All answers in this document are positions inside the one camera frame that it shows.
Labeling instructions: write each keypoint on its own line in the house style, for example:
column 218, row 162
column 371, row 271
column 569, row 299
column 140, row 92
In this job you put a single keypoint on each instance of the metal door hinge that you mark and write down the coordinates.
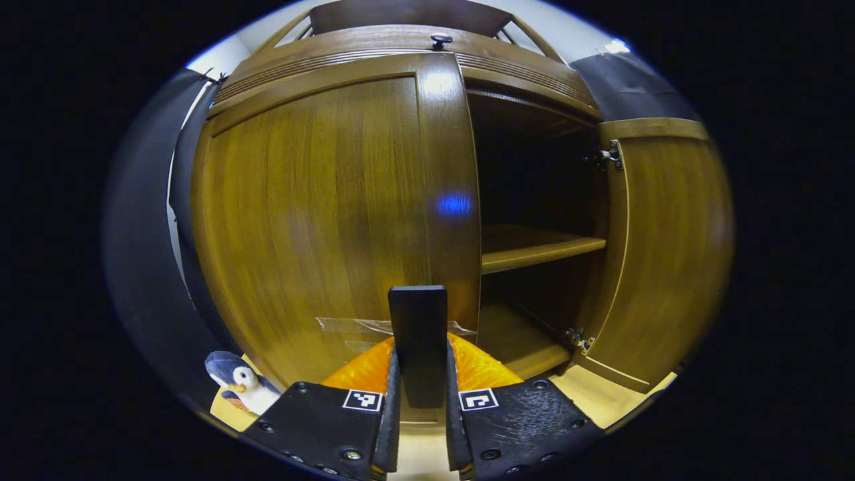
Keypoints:
column 580, row 339
column 609, row 155

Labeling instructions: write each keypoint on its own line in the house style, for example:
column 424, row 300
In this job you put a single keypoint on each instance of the small ceiling light panel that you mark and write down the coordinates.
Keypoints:
column 618, row 47

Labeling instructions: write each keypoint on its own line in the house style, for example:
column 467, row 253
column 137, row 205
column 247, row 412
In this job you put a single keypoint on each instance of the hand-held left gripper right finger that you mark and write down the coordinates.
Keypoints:
column 455, row 434

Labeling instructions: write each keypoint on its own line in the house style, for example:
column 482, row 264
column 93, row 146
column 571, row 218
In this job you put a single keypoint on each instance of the wooden inner shelf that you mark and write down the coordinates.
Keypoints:
column 534, row 248

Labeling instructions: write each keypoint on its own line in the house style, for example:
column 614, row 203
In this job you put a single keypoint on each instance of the penguin plush toy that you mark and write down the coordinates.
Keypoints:
column 244, row 387

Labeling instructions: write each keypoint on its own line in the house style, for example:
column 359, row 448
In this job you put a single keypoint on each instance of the black round drawer knob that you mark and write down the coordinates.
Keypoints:
column 441, row 40

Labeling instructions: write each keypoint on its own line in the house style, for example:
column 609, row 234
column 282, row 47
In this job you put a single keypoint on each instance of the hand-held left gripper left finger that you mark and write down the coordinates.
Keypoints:
column 391, row 434

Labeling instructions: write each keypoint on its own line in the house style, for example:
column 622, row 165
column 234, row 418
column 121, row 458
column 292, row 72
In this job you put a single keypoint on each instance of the wooden double-door shoe cabinet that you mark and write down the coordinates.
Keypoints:
column 374, row 47

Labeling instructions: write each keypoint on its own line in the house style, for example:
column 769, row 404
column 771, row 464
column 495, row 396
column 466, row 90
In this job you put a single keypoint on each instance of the wooden cabinet door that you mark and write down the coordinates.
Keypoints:
column 307, row 214
column 674, row 254

